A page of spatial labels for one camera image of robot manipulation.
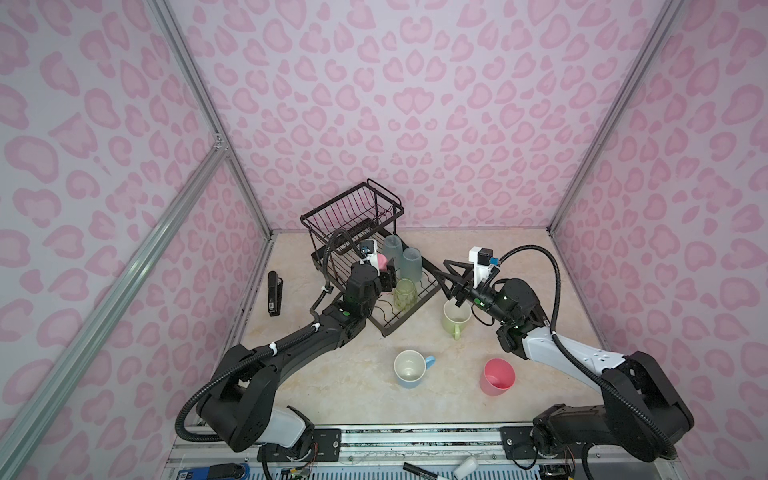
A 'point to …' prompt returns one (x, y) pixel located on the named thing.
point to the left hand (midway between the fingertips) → (384, 254)
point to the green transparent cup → (405, 294)
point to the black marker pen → (419, 470)
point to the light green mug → (455, 317)
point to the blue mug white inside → (410, 366)
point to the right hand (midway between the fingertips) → (441, 267)
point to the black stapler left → (275, 293)
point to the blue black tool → (218, 471)
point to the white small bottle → (467, 468)
